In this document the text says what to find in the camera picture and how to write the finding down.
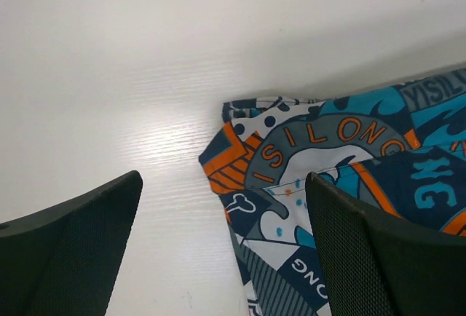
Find colourful patterned shorts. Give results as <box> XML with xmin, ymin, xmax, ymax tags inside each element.
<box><xmin>199</xmin><ymin>69</ymin><xmax>465</xmax><ymax>315</ymax></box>

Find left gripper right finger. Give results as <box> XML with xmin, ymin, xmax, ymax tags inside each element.
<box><xmin>305</xmin><ymin>173</ymin><xmax>465</xmax><ymax>315</ymax></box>

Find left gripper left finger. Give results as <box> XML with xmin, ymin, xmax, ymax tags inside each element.
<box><xmin>1</xmin><ymin>170</ymin><xmax>143</xmax><ymax>315</ymax></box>

